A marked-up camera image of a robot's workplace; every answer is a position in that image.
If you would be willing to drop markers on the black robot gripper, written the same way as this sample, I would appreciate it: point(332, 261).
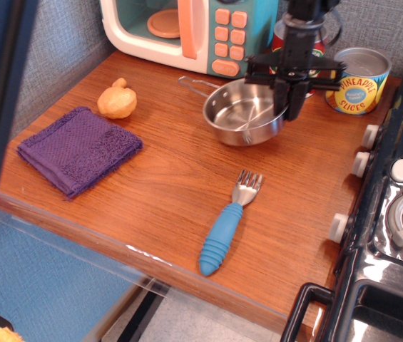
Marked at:
point(295, 64)

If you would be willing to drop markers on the stainless steel pan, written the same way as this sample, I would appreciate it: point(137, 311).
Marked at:
point(240, 114)

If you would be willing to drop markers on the tomato sauce can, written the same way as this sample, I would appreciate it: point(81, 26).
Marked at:
point(318, 50)

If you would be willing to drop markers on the pineapple slices can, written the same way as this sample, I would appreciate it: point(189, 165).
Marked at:
point(362, 82)

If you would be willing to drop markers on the toy microwave teal and white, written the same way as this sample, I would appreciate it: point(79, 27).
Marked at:
point(210, 37)

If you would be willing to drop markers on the white stove knob top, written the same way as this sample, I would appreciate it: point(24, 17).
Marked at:
point(369, 136)

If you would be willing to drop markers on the white stove knob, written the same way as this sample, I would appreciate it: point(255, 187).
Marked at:
point(369, 136)
point(337, 227)
point(359, 165)

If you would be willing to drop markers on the white stove knob middle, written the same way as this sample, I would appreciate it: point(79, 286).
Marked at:
point(359, 165)

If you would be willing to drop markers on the white round stove button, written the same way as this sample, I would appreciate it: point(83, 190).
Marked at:
point(396, 171)

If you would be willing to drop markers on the white stove knob bottom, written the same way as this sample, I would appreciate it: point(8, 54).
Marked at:
point(337, 227)

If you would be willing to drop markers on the orange toy chicken piece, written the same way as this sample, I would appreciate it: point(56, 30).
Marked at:
point(117, 101)

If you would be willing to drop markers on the black toy stove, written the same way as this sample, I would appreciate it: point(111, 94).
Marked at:
point(368, 299)

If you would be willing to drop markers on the purple folded cloth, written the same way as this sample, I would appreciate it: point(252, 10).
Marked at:
point(78, 150)

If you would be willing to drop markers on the orange object bottom left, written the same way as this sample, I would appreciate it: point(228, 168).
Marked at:
point(7, 335)

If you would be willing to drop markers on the blue handled fork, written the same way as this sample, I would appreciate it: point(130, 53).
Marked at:
point(218, 241)

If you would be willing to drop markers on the black oven door handle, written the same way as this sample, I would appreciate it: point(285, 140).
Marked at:
point(308, 293)

